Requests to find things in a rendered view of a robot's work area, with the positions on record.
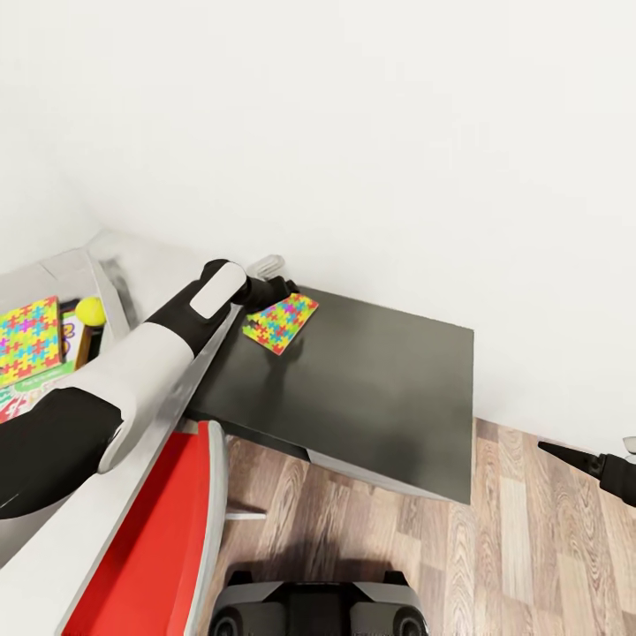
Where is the tennis ball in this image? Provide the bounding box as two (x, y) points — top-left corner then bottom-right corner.
(75, 298), (107, 327)

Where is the board game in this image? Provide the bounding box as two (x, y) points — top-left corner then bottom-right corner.
(0, 307), (95, 423)

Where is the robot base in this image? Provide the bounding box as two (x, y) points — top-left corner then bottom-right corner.
(208, 571), (428, 636)

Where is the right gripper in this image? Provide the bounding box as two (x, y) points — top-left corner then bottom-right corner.
(538, 441), (636, 508)

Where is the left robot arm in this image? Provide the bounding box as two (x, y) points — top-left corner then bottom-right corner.
(0, 254), (299, 571)

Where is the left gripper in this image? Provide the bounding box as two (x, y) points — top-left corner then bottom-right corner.
(245, 276), (299, 315)

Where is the jigsaw puzzle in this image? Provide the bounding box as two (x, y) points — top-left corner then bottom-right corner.
(0, 296), (63, 388)
(243, 292), (317, 354)

